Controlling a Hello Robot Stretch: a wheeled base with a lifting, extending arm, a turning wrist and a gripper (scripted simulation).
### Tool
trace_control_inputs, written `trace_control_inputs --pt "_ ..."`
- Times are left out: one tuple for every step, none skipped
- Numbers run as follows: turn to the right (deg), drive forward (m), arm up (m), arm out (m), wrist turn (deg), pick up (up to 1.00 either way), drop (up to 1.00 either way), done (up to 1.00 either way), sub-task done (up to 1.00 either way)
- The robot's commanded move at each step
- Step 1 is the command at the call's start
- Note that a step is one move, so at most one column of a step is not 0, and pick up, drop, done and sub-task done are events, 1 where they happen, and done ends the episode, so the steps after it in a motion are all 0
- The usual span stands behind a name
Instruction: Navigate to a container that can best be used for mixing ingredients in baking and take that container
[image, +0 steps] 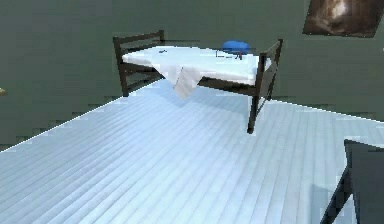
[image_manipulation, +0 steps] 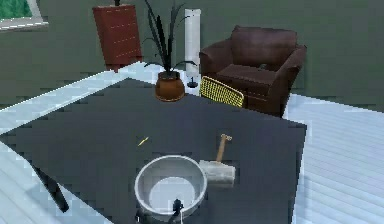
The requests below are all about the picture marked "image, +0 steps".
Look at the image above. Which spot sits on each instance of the white bed sheet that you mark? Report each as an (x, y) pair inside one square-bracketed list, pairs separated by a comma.
[(186, 66)]

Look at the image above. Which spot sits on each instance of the small dark object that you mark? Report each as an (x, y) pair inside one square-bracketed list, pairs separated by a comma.
[(162, 51)]

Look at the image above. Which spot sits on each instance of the dark wooden bed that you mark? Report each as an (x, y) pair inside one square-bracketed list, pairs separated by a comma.
[(258, 86)]

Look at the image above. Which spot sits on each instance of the blue pillow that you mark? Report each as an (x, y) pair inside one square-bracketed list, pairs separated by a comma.
[(236, 46)]

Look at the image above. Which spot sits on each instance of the dark grey chair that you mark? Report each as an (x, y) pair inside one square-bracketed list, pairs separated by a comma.
[(366, 186)]

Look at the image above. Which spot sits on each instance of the tan object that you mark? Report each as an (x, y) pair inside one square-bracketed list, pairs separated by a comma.
[(2, 91)]

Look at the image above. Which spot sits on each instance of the brown framed wall picture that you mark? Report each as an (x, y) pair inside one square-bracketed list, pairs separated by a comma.
[(343, 16)]

